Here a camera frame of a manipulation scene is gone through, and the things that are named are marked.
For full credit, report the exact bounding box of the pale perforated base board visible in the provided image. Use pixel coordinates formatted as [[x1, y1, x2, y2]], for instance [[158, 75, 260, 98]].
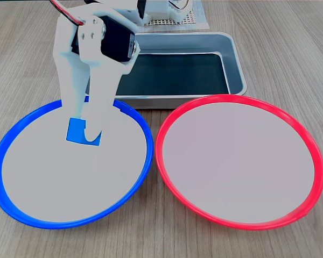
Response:
[[144, 0, 210, 31]]

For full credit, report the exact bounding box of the blue-rimmed white dish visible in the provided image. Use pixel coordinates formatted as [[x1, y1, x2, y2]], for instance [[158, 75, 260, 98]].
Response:
[[0, 98, 155, 230]]

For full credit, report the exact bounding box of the blue cube block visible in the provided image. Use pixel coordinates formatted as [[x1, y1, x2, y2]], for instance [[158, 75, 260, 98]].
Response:
[[66, 117, 102, 147]]

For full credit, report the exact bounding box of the silver metal tray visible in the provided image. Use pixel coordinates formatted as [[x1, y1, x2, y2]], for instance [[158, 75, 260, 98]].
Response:
[[85, 32, 248, 110]]

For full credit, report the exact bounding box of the black tray liner mat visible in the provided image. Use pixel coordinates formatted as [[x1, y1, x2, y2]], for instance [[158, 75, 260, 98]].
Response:
[[115, 53, 230, 96]]

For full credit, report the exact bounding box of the red-rimmed white dish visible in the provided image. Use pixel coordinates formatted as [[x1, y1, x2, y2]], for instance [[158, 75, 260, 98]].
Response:
[[155, 94, 323, 231]]

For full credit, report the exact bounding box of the red white servo cable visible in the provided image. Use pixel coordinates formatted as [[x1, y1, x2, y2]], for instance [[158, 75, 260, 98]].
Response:
[[48, 0, 86, 26]]

